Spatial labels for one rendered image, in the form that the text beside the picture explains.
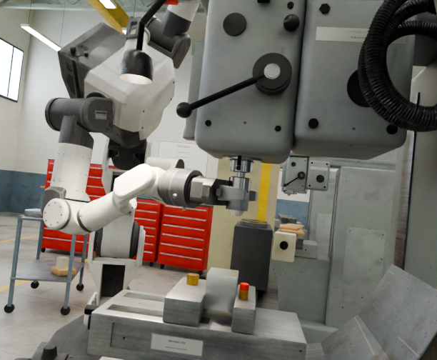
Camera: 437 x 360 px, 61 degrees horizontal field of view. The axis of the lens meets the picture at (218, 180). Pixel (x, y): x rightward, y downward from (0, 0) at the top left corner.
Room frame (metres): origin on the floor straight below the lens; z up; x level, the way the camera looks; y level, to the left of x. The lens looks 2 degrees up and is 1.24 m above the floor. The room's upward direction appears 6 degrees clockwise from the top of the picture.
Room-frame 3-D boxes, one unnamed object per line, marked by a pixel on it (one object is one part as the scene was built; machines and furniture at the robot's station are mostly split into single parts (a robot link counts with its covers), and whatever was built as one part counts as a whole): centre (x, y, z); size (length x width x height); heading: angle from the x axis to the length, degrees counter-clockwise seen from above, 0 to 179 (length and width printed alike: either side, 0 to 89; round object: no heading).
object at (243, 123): (0.78, -0.05, 1.47); 0.21 x 0.19 x 0.32; 171
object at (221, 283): (0.67, -0.03, 1.06); 0.06 x 0.05 x 0.06; 174
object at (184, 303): (0.67, 0.03, 1.04); 0.15 x 0.06 x 0.04; 174
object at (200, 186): (0.83, 0.03, 1.23); 0.13 x 0.12 x 0.10; 150
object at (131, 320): (0.67, 0.00, 1.00); 0.35 x 0.15 x 0.11; 84
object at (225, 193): (0.76, -0.03, 1.23); 0.06 x 0.02 x 0.03; 60
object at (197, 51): (0.80, 0.06, 1.45); 0.04 x 0.04 x 0.21; 81
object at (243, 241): (1.25, -0.13, 1.05); 0.22 x 0.12 x 0.20; 174
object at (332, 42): (0.75, -0.24, 1.47); 0.24 x 0.19 x 0.26; 171
